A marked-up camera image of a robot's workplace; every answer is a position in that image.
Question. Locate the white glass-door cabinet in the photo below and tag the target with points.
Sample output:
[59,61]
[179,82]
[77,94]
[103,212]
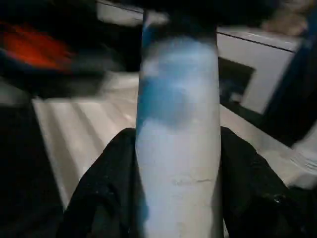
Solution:
[272,74]

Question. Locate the white plastic table top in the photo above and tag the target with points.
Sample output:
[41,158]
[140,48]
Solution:
[86,119]

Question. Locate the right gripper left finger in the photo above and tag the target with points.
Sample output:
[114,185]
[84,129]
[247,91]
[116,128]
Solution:
[104,188]

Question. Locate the beige plush toy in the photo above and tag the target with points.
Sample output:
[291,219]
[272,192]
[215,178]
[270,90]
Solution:
[284,22]

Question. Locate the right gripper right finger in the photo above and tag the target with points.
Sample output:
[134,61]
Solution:
[252,193]

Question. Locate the black work mat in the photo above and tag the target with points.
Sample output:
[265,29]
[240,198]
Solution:
[19,161]

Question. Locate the orange fabric item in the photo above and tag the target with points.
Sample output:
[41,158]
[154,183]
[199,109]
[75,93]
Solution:
[29,47]

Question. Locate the large black case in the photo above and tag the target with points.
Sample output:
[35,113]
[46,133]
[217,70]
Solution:
[297,86]

